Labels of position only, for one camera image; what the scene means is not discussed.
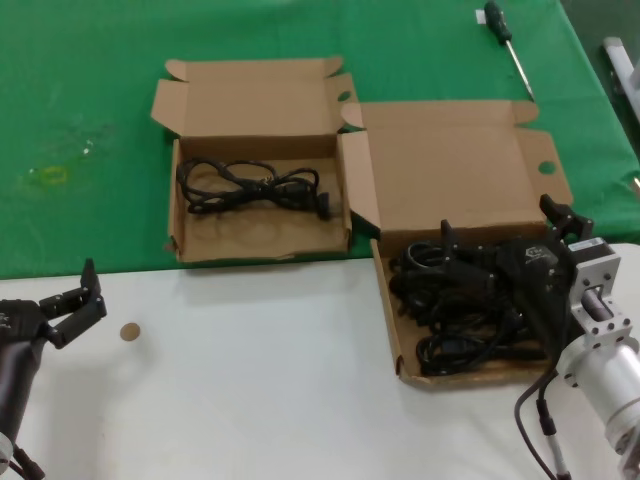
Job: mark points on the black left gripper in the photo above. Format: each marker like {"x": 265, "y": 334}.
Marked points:
{"x": 20, "y": 380}

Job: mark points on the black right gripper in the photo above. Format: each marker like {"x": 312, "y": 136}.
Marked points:
{"x": 540, "y": 280}

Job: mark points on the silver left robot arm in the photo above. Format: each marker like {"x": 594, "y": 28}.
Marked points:
{"x": 4, "y": 445}

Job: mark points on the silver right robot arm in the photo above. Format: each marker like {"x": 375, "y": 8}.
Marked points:
{"x": 610, "y": 370}

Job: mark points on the wide cardboard box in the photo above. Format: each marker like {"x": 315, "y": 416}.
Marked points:
{"x": 450, "y": 165}

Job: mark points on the cardboard box with torn rim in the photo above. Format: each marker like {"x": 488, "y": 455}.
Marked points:
{"x": 250, "y": 110}

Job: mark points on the round cardboard disc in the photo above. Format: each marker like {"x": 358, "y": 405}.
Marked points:
{"x": 130, "y": 332}

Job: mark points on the white aluminium profile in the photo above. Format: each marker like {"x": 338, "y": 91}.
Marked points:
{"x": 620, "y": 60}

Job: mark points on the small white paper tag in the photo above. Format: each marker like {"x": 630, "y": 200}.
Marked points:
{"x": 479, "y": 17}

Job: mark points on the green tablecloth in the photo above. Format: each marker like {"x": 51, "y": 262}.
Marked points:
{"x": 75, "y": 75}

